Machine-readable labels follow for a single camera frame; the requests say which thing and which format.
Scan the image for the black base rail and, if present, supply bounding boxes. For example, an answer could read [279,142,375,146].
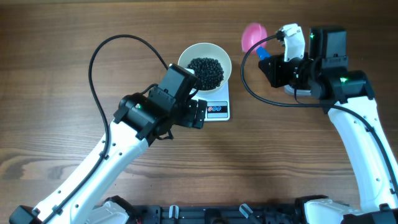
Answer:
[90,203,299,224]

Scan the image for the white round bowl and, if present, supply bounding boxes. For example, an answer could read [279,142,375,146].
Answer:
[178,42,232,94]

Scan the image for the pink scoop blue handle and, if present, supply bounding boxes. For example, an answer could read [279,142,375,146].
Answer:
[241,23,271,60]

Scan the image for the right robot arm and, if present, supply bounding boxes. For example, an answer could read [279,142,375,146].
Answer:
[251,24,397,223]

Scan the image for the black beans in bowl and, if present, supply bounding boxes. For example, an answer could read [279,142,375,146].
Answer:
[187,58,224,91]

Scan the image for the right black camera cable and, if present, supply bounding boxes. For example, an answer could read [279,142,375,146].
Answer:
[240,34,398,194]

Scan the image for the left black camera cable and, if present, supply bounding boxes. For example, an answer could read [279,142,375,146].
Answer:
[40,34,170,224]

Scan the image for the clear plastic bean container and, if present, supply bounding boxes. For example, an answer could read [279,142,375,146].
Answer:
[284,85,311,96]

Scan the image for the white digital kitchen scale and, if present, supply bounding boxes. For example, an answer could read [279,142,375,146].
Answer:
[193,83,230,122]

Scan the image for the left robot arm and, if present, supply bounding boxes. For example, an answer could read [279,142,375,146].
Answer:
[9,64,207,223]

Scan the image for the black camera cable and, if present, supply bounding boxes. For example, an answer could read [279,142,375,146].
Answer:
[240,34,398,194]
[40,34,170,224]

